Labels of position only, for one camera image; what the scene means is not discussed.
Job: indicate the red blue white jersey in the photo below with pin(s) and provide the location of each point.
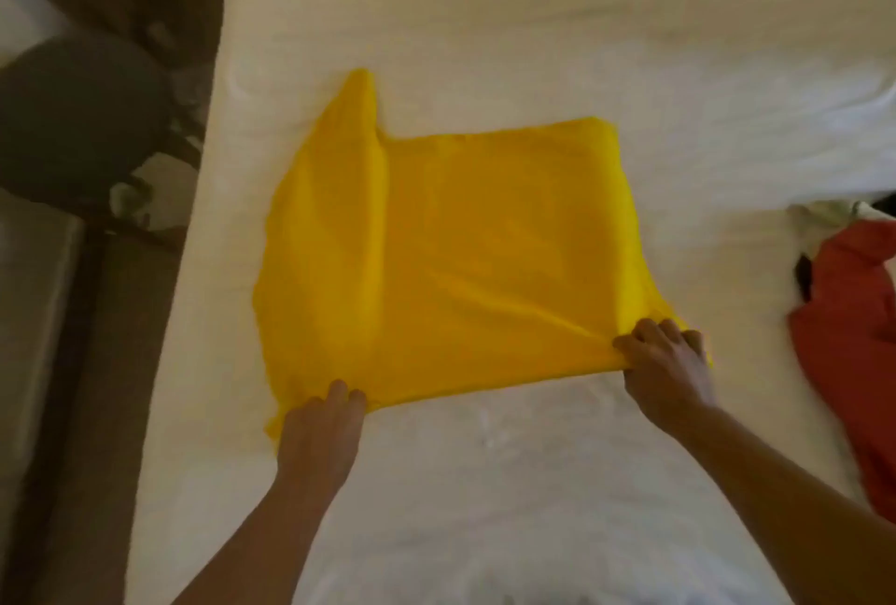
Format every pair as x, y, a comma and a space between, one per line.
847, 346

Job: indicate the person's right hand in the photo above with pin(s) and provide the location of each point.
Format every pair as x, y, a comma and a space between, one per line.
667, 376

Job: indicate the person's left forearm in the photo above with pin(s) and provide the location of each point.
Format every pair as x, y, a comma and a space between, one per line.
266, 549

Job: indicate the person's right forearm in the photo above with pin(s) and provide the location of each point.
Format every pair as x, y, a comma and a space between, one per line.
798, 514

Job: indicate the black round stool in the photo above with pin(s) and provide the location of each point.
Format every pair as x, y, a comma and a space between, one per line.
77, 115

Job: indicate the yellow shirt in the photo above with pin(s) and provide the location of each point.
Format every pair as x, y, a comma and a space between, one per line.
448, 262

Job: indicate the white bed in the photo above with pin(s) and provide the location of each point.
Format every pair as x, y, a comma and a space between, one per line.
560, 9

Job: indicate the person's left hand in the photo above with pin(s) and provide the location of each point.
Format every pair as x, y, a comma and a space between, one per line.
319, 438

